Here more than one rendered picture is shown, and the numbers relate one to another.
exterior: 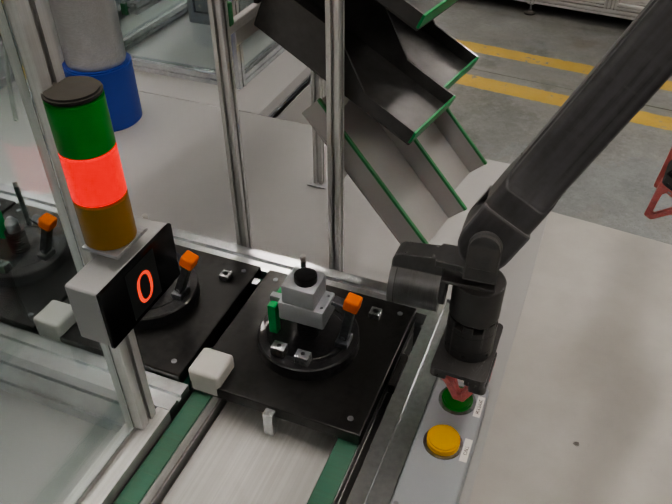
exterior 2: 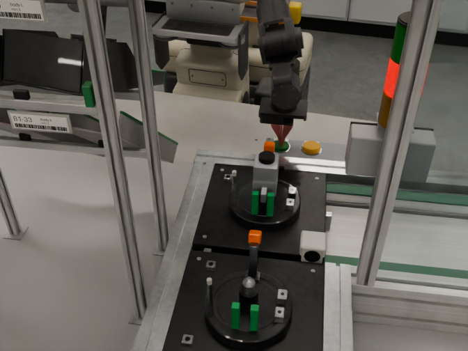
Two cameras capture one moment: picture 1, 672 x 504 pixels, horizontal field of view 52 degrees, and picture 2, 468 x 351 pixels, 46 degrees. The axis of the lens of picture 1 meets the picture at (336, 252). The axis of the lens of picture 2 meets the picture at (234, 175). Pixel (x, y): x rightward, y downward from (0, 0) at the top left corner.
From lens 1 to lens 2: 1.22 m
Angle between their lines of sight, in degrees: 75
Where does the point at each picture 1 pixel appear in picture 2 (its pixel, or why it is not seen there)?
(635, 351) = (182, 120)
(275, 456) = (338, 227)
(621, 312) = not seen: hidden behind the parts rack
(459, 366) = (301, 107)
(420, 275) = (294, 77)
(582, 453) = (261, 138)
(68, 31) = not seen: outside the picture
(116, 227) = not seen: hidden behind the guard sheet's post
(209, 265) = (196, 284)
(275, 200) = (8, 327)
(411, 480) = (339, 157)
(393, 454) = (327, 164)
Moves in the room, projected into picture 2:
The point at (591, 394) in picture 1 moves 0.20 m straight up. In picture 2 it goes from (220, 134) to (219, 67)
